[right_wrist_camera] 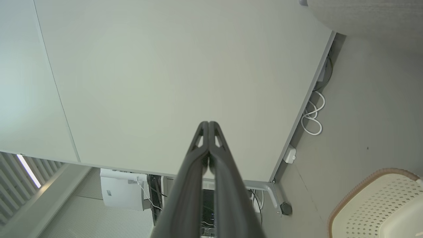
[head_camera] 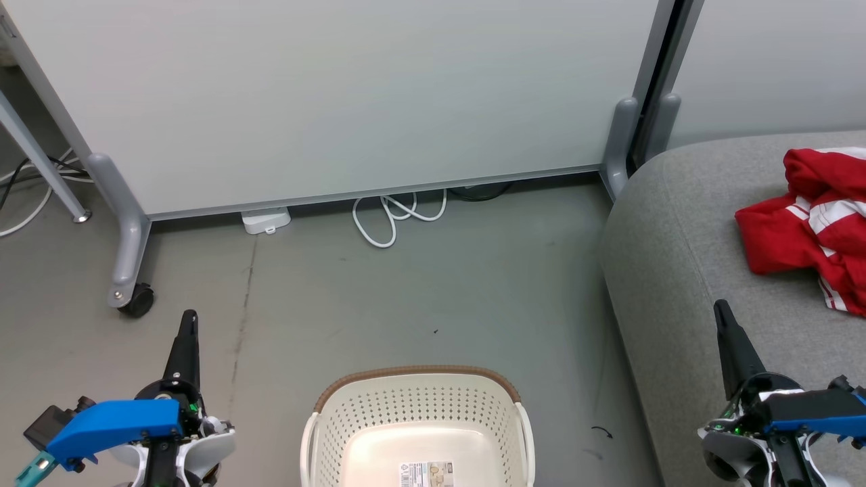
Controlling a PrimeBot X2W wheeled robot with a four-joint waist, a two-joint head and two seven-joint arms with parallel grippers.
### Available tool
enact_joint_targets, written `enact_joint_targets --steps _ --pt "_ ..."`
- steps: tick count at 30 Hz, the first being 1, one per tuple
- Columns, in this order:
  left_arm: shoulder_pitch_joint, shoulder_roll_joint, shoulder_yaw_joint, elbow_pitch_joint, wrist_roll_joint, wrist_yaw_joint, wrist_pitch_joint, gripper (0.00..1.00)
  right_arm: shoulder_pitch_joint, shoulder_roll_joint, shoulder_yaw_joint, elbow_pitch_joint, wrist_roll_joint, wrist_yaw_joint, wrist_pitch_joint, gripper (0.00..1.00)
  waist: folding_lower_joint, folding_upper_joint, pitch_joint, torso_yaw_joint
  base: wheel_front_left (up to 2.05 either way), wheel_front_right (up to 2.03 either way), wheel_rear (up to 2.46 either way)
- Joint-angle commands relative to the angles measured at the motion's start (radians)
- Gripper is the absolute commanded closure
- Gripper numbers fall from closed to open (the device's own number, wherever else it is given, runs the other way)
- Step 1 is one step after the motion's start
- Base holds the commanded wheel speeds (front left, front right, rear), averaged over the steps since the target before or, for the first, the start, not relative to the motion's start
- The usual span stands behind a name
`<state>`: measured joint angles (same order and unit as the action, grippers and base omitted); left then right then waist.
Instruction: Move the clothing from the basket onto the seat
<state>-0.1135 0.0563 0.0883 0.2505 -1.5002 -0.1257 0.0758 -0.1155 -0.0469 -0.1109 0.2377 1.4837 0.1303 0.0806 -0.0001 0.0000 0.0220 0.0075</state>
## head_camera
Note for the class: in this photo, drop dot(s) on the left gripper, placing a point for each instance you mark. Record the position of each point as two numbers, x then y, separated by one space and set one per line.
203 453

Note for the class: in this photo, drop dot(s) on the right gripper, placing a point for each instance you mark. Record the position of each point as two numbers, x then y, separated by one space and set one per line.
727 453

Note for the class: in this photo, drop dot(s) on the red white-striped garment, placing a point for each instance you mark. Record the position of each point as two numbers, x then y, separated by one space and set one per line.
798 230

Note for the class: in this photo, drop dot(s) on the cream perforated laundry basket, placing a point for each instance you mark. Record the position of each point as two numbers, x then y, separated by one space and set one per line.
419 419

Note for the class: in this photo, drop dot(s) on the black caster wheel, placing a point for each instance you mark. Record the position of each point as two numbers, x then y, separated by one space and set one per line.
139 301

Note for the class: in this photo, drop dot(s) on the grey fabric sofa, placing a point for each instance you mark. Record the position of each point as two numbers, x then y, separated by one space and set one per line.
676 284

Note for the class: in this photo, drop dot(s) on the grey partition foot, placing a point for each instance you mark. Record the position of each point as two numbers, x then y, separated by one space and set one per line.
128 237

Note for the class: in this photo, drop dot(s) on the white adapter box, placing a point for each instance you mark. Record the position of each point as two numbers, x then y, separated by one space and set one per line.
265 220

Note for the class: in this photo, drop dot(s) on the small black floor scrap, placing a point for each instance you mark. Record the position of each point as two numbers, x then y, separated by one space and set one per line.
602 431

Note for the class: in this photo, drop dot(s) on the teal connector piece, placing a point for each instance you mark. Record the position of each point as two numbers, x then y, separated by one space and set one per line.
34 471

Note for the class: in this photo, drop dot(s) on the grey table leg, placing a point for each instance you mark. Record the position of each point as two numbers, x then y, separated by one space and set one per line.
40 155

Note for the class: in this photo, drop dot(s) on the paper label sticker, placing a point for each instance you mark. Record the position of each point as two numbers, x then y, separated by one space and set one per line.
426 475

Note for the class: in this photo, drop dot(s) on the narrow white partition panel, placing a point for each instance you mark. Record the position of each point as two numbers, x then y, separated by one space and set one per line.
771 61

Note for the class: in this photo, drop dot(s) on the wide white partition panel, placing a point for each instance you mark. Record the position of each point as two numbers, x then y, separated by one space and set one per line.
338 95

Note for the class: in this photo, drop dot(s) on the blue right camera mount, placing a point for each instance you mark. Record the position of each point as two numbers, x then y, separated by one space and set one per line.
812 409

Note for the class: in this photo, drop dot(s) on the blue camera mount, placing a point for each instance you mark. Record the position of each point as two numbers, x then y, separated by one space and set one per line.
115 423
812 409

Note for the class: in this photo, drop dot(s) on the blue left camera mount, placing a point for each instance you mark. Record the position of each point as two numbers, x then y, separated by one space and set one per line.
115 423

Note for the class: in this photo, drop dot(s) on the black left camera box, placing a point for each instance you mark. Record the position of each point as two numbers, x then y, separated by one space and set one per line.
47 423

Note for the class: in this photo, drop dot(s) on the grey partition upright post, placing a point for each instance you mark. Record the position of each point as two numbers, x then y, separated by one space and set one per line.
619 149
664 125

